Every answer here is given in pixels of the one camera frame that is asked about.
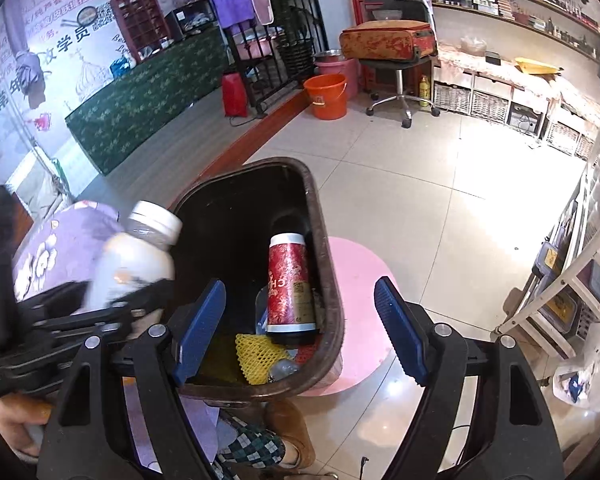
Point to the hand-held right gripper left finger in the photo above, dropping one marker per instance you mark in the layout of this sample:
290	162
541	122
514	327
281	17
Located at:
202	325

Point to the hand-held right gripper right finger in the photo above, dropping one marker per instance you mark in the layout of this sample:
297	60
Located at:
400	330

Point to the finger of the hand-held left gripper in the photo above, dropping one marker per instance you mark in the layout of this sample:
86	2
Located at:
35	367
130	305

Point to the small white plastic bottle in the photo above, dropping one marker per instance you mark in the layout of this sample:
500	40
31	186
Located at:
130	260

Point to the yellow foam fruit net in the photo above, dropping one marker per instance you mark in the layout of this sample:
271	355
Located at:
257	355

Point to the orange foam fruit net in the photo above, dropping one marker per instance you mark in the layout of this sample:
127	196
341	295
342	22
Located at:
305	354

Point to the red paper cup black lid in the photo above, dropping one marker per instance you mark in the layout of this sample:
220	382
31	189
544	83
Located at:
290	280

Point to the dark brown trash bin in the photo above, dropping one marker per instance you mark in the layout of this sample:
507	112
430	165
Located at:
220	220

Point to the person's left hand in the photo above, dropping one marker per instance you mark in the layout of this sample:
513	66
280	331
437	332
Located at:
15	425

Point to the pink round stool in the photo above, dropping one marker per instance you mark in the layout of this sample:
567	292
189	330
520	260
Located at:
355	310

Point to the checkered trouser leg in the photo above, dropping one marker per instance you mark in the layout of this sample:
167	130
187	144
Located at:
250	445

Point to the brown slipper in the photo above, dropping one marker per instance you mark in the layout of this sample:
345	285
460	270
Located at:
292	425

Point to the white standing rack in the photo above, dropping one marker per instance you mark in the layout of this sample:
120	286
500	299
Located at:
582	267

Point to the clear plastic bag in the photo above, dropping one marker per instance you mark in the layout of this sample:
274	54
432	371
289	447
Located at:
590	370

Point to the grey hanging cloth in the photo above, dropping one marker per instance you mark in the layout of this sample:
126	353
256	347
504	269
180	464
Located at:
30	65

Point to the green patterned counter cloth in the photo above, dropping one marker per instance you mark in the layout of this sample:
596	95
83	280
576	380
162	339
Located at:
145	95

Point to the yellow bottle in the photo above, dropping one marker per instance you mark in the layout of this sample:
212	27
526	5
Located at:
424	92

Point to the orange plastic bucket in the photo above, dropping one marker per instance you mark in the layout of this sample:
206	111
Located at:
325	97

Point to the pink plastic bucket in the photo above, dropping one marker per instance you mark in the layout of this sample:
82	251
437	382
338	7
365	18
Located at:
347	75

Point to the black office chair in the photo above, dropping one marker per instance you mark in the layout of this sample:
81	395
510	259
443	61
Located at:
395	63

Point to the white cabinet with wicker baskets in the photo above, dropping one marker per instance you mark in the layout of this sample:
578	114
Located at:
490	77

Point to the metal basin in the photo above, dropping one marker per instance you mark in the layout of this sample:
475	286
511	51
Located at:
328	55

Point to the red telephone booth cabinet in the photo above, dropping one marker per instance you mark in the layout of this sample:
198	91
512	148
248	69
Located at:
140	20

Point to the black metal rack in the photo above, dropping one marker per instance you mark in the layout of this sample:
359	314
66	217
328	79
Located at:
300	55

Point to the red patterned suitcase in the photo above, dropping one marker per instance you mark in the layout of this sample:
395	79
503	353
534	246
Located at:
385	40

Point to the purple towel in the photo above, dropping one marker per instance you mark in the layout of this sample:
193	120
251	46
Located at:
230	2

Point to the wall poster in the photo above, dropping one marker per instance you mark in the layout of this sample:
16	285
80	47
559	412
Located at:
75	30

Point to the wall shelf with bottles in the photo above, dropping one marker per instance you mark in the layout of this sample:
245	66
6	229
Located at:
530	16

